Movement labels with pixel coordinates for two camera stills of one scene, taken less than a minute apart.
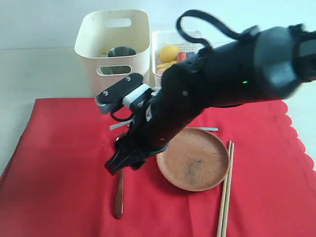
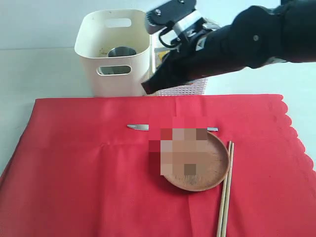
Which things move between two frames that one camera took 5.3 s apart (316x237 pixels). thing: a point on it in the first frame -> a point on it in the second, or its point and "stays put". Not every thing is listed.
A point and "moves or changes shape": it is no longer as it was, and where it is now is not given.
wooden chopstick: (228, 192) stays put
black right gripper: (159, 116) -> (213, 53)
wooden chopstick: (224, 192) stays put
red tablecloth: (56, 184) stays put
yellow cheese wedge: (166, 65) moves or changes shape
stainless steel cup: (118, 51) stays put
